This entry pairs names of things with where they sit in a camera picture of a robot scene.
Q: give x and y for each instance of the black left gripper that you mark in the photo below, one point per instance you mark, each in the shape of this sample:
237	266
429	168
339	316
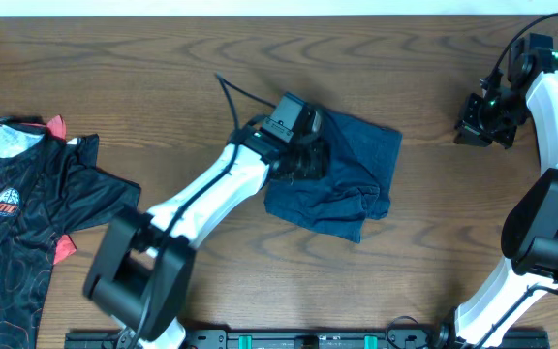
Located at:
321	158

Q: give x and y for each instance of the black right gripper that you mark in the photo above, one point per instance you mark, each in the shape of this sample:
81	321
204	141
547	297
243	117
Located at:
473	134

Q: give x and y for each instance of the dark blue denim shorts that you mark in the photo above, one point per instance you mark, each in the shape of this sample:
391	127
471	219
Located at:
356	187

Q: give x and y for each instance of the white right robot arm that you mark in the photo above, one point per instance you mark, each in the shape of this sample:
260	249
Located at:
528	269

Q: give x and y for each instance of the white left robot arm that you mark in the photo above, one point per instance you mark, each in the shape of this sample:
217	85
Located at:
142	268

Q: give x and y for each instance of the black orange patterned t-shirt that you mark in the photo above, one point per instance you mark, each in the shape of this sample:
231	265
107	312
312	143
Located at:
49	188

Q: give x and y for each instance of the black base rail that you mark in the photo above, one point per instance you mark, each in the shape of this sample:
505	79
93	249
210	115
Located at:
402	336

